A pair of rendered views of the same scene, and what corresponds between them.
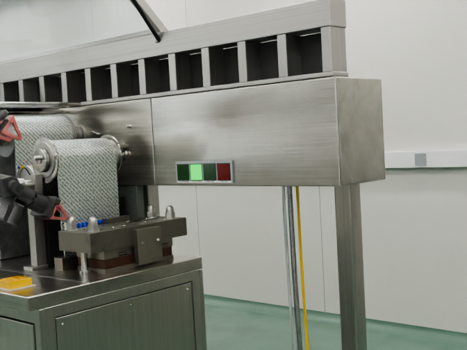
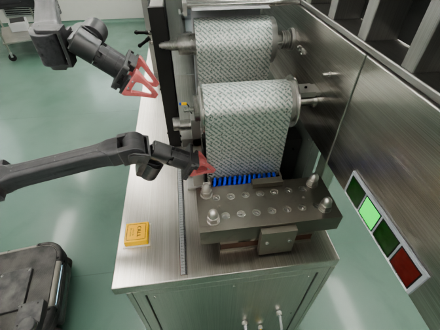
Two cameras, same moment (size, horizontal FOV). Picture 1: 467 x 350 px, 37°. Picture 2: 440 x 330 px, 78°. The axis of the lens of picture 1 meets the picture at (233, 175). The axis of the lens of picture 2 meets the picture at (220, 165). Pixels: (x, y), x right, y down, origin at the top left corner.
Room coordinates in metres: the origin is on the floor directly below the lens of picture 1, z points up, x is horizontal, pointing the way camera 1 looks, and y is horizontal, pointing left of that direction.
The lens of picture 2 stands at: (1.78, 0.13, 1.65)
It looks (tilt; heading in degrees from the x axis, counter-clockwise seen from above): 43 degrees down; 41
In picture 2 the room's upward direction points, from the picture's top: straight up
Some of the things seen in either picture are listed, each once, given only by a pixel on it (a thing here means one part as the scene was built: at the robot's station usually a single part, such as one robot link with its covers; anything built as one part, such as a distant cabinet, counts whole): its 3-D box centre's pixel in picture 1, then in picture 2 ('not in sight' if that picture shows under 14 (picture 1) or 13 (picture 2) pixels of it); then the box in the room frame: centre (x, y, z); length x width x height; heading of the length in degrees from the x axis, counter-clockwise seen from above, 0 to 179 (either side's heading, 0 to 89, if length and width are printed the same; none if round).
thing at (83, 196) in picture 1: (89, 201); (245, 156); (2.30, 0.48, 1.10); 0.23 x 0.01 x 0.18; 138
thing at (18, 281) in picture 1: (14, 282); (137, 234); (1.97, 0.64, 0.91); 0.07 x 0.07 x 0.02; 48
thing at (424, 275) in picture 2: (203, 171); (378, 224); (2.23, 0.09, 1.18); 0.25 x 0.01 x 0.07; 48
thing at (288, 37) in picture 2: (72, 134); (281, 40); (2.63, 0.59, 1.33); 0.07 x 0.07 x 0.07; 48
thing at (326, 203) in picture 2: (169, 212); (326, 203); (2.34, 0.22, 1.05); 0.04 x 0.04 x 0.04
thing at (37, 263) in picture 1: (32, 222); (192, 154); (2.24, 0.65, 1.05); 0.06 x 0.05 x 0.31; 138
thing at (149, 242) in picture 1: (148, 244); (276, 241); (2.20, 0.28, 0.96); 0.10 x 0.03 x 0.11; 138
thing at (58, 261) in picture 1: (94, 256); not in sight; (2.30, 0.47, 0.92); 0.28 x 0.04 x 0.04; 138
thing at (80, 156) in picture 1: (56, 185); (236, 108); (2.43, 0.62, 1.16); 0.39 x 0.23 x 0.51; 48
